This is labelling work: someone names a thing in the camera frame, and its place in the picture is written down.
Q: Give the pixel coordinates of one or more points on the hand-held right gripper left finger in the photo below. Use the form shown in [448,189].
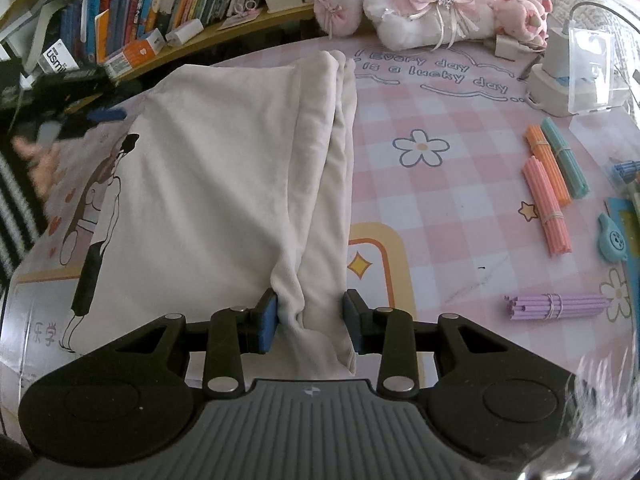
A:
[266,322]

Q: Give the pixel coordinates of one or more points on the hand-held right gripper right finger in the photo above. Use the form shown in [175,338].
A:
[354,322]

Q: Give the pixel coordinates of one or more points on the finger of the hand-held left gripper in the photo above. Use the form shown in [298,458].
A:
[107,114]

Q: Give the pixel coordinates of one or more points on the cream printed t-shirt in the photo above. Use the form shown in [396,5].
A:
[215,185]

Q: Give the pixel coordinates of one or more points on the person's left forearm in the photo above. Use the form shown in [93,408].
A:
[15,220]

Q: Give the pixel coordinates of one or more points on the person's left hand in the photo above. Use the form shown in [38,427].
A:
[40,165]

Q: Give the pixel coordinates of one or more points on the tall blue orange white box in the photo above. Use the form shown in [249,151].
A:
[60,57]

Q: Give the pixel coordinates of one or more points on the flat orange white box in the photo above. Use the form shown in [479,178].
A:
[135,52]

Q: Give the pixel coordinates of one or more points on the small white case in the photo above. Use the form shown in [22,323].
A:
[184,32]

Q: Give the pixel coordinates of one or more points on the white bookshelf with wooden boards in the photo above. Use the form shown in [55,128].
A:
[225,35]

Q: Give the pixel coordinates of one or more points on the purple straw bundle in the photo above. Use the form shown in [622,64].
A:
[550,306]

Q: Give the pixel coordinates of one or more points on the pink straw bundle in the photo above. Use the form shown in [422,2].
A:
[547,210]

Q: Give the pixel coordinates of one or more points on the orange straw bundle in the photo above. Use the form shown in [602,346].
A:
[547,165]

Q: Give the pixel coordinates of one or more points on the white fluffy trim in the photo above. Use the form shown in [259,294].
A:
[595,420]

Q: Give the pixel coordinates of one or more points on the teal straw bundle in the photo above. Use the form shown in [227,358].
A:
[567,160]

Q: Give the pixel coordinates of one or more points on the teal round gadget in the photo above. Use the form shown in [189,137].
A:
[612,240]

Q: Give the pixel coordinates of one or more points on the white power strip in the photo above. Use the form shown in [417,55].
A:
[550,92]

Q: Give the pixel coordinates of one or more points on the blue straw bundle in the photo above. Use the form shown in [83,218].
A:
[627,171]

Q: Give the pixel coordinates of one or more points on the white pink plush bunny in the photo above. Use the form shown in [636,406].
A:
[415,15]

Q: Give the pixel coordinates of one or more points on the small white cube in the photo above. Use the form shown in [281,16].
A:
[510,46]

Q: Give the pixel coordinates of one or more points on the white charger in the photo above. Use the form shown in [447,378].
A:
[557,52]

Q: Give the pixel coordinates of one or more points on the clear acrylic stand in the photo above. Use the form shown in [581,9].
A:
[592,75]

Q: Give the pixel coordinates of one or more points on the small pink plush pig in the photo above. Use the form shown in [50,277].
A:
[522,20]

